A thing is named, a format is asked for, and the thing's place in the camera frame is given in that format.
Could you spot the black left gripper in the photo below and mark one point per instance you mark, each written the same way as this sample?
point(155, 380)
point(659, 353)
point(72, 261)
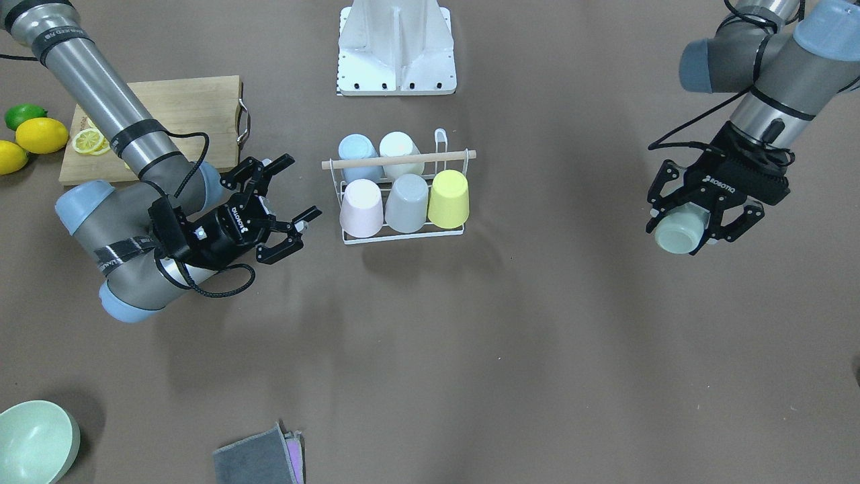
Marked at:
point(713, 187)

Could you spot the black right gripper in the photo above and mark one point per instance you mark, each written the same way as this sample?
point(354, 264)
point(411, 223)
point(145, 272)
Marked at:
point(220, 232)

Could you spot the green plastic cup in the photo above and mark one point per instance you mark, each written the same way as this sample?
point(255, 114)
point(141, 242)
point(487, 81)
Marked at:
point(681, 230)

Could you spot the pink plastic cup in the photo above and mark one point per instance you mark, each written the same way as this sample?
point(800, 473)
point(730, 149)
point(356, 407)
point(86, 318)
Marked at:
point(362, 213)

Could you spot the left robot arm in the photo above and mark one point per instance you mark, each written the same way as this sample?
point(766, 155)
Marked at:
point(784, 65)

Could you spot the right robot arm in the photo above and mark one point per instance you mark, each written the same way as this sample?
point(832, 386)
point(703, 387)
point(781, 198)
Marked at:
point(111, 224)

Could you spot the light blue plastic cup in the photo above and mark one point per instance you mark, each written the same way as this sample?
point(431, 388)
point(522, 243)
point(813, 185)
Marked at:
point(358, 146)

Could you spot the grey plastic cup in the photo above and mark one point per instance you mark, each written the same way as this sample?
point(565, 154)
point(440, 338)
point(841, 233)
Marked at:
point(407, 203)

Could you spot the white plastic cup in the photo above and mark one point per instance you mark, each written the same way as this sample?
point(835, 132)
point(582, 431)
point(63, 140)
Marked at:
point(399, 144)

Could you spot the yellow plastic cup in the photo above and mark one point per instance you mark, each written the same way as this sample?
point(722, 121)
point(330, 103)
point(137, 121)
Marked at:
point(449, 203)

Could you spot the bamboo cutting board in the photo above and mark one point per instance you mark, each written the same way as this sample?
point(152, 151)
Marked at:
point(209, 105)

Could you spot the lemon slice behind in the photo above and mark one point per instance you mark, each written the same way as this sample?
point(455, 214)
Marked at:
point(104, 149)

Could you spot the lemon slice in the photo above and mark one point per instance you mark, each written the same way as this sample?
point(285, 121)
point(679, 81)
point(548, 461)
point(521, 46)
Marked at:
point(104, 149)
point(89, 141)

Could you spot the lemon slice front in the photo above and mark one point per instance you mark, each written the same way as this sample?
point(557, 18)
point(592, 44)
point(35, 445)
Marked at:
point(89, 141)

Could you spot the purple folded cloth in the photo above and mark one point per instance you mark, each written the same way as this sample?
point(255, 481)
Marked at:
point(295, 447)

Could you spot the yellow lemon near board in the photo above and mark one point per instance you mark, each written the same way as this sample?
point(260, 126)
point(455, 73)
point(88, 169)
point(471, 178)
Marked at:
point(42, 135)

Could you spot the grey folded cloth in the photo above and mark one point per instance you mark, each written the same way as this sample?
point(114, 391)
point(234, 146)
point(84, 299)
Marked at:
point(261, 458)

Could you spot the yellow lemon outer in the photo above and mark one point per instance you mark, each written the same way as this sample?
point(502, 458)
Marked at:
point(12, 157)

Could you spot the green lime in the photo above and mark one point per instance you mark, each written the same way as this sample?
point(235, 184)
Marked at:
point(18, 114)

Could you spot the light green bowl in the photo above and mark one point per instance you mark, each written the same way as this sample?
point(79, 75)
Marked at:
point(39, 442)

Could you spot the white wire cup rack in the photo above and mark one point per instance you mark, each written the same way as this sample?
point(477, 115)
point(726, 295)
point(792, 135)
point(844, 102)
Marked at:
point(440, 159)

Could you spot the white camera stand base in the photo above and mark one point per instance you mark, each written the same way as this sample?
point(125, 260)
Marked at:
point(390, 48)

